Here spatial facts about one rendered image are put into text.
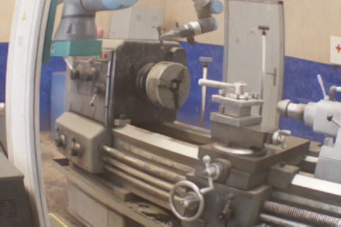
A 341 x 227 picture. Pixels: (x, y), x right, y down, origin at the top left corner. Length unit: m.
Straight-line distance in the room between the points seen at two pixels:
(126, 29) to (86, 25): 4.49
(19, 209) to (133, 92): 1.32
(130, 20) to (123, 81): 3.52
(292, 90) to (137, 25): 2.40
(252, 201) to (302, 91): 3.76
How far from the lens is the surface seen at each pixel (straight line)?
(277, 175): 1.67
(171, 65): 2.37
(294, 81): 5.32
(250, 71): 5.72
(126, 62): 2.43
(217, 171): 1.61
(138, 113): 2.53
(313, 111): 1.78
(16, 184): 1.46
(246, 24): 5.78
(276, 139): 1.61
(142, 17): 6.04
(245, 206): 1.63
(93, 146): 2.42
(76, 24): 1.46
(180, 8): 6.76
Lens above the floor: 1.34
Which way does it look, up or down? 8 degrees down
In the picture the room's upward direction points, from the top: 4 degrees clockwise
